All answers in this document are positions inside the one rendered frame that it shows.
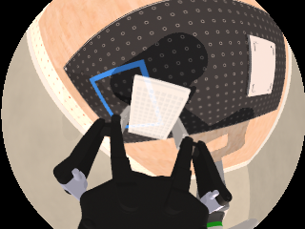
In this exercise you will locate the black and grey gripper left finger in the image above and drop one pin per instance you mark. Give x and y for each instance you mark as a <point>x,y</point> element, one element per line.
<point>72,172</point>

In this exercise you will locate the blue tape outline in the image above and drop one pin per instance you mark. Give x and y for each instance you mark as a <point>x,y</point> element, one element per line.
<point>135,64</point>

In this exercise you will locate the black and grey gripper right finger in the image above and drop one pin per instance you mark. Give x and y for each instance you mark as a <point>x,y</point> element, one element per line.
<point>212,191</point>

